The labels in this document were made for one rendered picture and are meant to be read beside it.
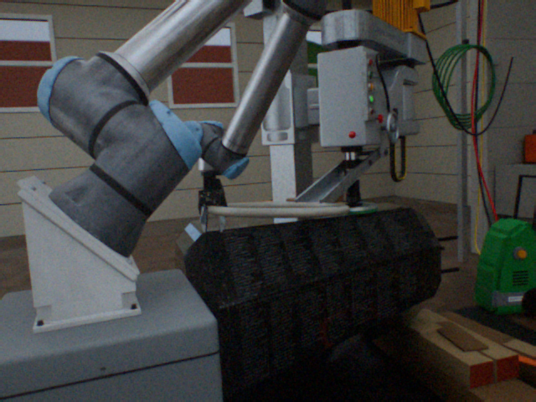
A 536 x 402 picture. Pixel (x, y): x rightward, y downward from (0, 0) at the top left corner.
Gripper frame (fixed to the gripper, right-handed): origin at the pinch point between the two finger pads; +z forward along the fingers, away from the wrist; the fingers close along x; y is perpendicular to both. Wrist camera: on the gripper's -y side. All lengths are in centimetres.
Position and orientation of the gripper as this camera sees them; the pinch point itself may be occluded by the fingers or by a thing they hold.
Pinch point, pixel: (213, 229)
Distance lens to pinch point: 163.0
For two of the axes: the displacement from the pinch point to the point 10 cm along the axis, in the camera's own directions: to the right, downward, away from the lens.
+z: 0.1, 10.0, 0.6
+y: -0.7, 0.6, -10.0
